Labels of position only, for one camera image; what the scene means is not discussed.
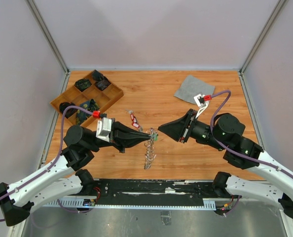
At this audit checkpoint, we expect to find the grey slotted cable duct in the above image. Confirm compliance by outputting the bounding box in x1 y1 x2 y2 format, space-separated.
30 198 216 210

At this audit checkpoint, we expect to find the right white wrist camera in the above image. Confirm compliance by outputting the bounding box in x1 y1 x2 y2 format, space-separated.
193 94 209 118

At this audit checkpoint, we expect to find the grey cloth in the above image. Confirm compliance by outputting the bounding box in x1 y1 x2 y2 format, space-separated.
174 75 215 105

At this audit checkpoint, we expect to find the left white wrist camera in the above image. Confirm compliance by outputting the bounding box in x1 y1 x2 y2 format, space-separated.
96 118 112 142

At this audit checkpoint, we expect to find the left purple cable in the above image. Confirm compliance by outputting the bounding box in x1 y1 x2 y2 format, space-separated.
0 105 108 222

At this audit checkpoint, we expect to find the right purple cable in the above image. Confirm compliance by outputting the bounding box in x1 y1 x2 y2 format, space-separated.
203 90 293 187

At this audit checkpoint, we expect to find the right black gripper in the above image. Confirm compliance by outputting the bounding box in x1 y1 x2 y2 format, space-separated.
158 108 226 151

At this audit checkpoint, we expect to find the wooden compartment tray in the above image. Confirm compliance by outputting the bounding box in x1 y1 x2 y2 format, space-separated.
50 71 124 114

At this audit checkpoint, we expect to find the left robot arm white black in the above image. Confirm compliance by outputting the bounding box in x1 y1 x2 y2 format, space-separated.
0 118 151 227

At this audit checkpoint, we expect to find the black rolled belt fabric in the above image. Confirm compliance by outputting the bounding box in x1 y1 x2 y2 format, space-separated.
59 102 77 118

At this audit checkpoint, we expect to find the blue patterned folded fabric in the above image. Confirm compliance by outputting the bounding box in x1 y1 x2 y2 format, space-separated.
75 98 100 128

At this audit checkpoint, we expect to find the purple cable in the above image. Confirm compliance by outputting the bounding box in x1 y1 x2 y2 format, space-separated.
0 105 108 222
203 90 293 187

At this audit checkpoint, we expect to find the dark green rolled fabric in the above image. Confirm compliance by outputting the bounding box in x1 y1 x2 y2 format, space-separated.
74 79 92 92

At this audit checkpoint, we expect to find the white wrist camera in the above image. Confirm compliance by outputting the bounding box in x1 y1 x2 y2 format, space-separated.
193 94 209 118
96 118 112 142

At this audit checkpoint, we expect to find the dark rolled fabric back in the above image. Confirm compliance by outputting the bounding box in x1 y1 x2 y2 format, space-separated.
91 70 105 82

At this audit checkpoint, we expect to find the red key tag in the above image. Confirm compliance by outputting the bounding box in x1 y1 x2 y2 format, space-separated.
132 122 140 128
130 114 137 123

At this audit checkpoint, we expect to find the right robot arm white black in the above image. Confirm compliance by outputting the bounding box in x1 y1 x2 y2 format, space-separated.
158 109 293 219

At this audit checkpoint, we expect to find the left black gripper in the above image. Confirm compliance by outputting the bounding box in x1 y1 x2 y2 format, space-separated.
87 118 151 153

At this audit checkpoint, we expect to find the metal disc keyring holder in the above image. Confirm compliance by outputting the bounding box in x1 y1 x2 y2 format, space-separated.
144 128 158 170

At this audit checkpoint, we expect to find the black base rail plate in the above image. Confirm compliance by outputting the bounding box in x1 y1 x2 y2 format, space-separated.
65 178 242 205

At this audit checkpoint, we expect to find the dark rolled fabric right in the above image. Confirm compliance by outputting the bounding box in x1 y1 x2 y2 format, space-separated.
95 79 111 91

